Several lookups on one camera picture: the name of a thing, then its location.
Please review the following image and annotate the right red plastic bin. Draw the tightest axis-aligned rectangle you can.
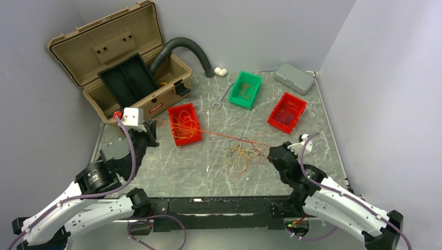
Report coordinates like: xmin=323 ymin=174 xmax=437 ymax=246
xmin=267 ymin=92 xmax=307 ymax=134

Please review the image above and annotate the black corrugated hose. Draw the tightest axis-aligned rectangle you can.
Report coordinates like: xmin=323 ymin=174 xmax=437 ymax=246
xmin=149 ymin=36 xmax=215 ymax=78

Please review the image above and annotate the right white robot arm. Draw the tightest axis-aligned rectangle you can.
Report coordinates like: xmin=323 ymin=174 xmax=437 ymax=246
xmin=267 ymin=142 xmax=403 ymax=249

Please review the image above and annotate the silver open-end wrench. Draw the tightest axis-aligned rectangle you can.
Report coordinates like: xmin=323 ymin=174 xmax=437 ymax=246
xmin=212 ymin=78 xmax=235 ymax=109

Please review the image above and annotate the tan plastic toolbox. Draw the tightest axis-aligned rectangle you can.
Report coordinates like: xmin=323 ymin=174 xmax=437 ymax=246
xmin=47 ymin=1 xmax=192 ymax=125

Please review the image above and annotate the left red plastic bin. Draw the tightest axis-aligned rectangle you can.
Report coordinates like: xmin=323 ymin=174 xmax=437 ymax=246
xmin=167 ymin=103 xmax=203 ymax=146

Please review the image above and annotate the green plastic bin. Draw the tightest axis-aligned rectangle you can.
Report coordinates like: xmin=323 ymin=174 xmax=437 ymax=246
xmin=228 ymin=71 xmax=263 ymax=109

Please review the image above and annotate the red plastic bin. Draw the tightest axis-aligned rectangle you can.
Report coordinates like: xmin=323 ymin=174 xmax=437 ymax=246
xmin=167 ymin=103 xmax=203 ymax=146
xmin=267 ymin=92 xmax=307 ymax=134

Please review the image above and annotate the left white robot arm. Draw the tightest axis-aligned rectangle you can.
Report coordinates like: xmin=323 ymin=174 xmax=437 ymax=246
xmin=8 ymin=120 xmax=159 ymax=249

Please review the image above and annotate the grey plastic case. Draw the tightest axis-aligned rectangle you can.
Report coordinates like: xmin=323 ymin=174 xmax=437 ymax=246
xmin=274 ymin=63 xmax=315 ymax=95

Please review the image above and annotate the white pipe fitting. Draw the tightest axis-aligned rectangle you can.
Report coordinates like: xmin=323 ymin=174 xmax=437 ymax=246
xmin=214 ymin=67 xmax=228 ymax=77

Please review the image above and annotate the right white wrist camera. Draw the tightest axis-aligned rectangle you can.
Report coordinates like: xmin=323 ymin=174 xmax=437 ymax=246
xmin=287 ymin=134 xmax=313 ymax=155

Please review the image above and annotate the black toolbox tray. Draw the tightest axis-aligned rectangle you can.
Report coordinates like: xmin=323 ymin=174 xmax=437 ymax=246
xmin=98 ymin=53 xmax=159 ymax=108

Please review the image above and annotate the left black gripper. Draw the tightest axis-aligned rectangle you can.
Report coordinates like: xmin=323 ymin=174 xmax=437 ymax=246
xmin=118 ymin=118 xmax=159 ymax=178

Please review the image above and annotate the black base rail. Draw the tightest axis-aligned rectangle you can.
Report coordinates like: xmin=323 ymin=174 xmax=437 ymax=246
xmin=128 ymin=195 xmax=304 ymax=232

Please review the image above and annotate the yellow cable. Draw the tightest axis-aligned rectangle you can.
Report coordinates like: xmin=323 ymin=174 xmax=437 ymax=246
xmin=171 ymin=109 xmax=199 ymax=141

